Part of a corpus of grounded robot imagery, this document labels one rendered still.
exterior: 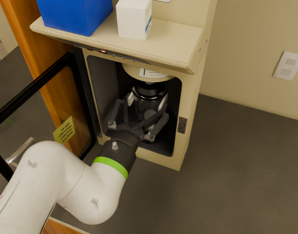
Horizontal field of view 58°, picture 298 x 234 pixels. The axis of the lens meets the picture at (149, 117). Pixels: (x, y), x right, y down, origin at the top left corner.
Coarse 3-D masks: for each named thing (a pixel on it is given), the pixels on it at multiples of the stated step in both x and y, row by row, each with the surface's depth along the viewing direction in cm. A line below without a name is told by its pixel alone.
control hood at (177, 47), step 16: (112, 16) 54; (48, 32) 51; (64, 32) 50; (96, 32) 50; (112, 32) 50; (160, 32) 50; (176, 32) 50; (192, 32) 50; (112, 48) 48; (128, 48) 47; (144, 48) 47; (160, 48) 47; (176, 48) 47; (192, 48) 47; (160, 64) 51; (176, 64) 46; (192, 64) 49
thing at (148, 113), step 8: (144, 96) 76; (152, 96) 76; (160, 96) 76; (136, 104) 82; (144, 104) 79; (152, 104) 79; (136, 112) 85; (144, 112) 82; (152, 112) 81; (136, 120) 88; (144, 120) 84; (152, 128) 87
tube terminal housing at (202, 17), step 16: (112, 0) 55; (176, 0) 50; (192, 0) 48; (208, 0) 47; (160, 16) 53; (176, 16) 52; (192, 16) 51; (208, 16) 52; (208, 32) 59; (128, 64) 66; (144, 64) 64; (192, 80) 62; (192, 96) 66; (192, 112) 78; (176, 128) 78; (176, 144) 84; (160, 160) 95; (176, 160) 91
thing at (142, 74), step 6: (126, 66) 72; (132, 66) 70; (132, 72) 71; (138, 72) 70; (144, 72) 69; (150, 72) 69; (156, 72) 69; (138, 78) 70; (144, 78) 70; (150, 78) 69; (156, 78) 69; (162, 78) 70; (168, 78) 70
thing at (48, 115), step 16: (64, 80) 68; (16, 96) 57; (32, 96) 60; (48, 96) 65; (64, 96) 70; (16, 112) 58; (32, 112) 62; (48, 112) 67; (64, 112) 73; (80, 112) 80; (0, 128) 56; (16, 128) 59; (32, 128) 64; (48, 128) 70; (64, 128) 76; (80, 128) 84; (0, 144) 57; (16, 144) 61; (32, 144) 66; (64, 144) 79; (80, 144) 88; (16, 160) 63
